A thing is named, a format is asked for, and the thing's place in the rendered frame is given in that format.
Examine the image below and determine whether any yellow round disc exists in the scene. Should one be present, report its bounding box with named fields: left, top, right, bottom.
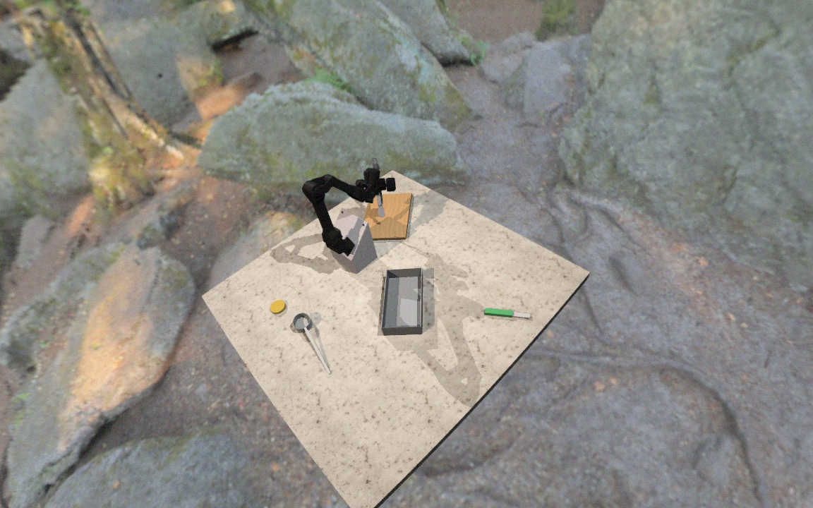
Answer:
left=270, top=300, right=286, bottom=315

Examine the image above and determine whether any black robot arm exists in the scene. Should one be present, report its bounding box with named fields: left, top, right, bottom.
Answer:
left=302, top=168, right=380, bottom=256

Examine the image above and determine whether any grey metal saucepan with long handle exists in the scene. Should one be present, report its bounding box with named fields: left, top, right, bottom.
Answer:
left=293, top=313, right=331, bottom=374

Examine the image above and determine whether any green and white rectangular bar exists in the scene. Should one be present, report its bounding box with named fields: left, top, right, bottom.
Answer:
left=485, top=308, right=530, bottom=318

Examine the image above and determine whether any light wooden board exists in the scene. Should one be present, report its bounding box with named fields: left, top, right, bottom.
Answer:
left=363, top=193, right=412, bottom=241

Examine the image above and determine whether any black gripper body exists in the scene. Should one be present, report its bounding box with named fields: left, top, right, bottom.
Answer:
left=356, top=178, right=396, bottom=195

